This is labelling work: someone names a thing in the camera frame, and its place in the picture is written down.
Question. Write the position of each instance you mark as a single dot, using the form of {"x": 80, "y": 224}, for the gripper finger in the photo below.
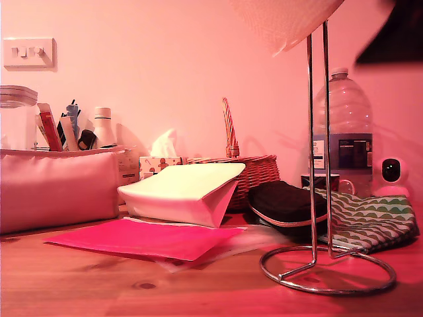
{"x": 396, "y": 39}

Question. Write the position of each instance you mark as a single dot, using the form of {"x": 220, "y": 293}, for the white paper towel roll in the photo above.
{"x": 284, "y": 20}

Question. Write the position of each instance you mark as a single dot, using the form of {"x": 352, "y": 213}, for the metallic paper towel stand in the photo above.
{"x": 311, "y": 132}

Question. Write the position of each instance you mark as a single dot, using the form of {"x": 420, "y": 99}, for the large clear water bottle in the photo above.
{"x": 350, "y": 115}

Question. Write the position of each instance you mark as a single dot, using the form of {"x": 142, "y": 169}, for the dark patterned mug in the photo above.
{"x": 319, "y": 181}

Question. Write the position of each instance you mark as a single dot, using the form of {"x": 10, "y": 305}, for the green wave pattern pouch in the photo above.
{"x": 370, "y": 221}

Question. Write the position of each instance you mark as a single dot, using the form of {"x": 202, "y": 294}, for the black zipped pencil case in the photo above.
{"x": 284, "y": 201}

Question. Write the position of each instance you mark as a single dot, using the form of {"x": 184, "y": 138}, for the white folded paper bag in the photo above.
{"x": 185, "y": 188}

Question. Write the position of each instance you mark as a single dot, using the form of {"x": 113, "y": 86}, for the gingerbread print tissue box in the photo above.
{"x": 162, "y": 163}

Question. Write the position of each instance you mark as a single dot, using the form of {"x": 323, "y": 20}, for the white labelled box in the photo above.
{"x": 129, "y": 166}

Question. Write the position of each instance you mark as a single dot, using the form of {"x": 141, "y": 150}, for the white bottle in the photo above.
{"x": 104, "y": 128}

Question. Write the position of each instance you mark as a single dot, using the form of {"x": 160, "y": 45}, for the pink plastic folder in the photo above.
{"x": 148, "y": 239}

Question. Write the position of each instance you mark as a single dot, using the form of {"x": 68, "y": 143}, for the black round clip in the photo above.
{"x": 87, "y": 140}

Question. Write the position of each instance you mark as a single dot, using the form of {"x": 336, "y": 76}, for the black and white carton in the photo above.
{"x": 69, "y": 135}

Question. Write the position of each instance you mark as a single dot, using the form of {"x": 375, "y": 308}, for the red and white carton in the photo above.
{"x": 50, "y": 128}

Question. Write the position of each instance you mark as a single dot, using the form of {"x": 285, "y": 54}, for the white padded organiser pouch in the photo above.
{"x": 56, "y": 188}

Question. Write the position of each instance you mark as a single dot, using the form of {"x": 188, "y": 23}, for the glass jar with lid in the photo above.
{"x": 16, "y": 125}

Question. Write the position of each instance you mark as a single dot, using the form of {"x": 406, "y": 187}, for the small white round camera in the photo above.
{"x": 391, "y": 188}

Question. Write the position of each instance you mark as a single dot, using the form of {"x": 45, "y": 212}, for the white wall light switch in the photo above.
{"x": 29, "y": 62}

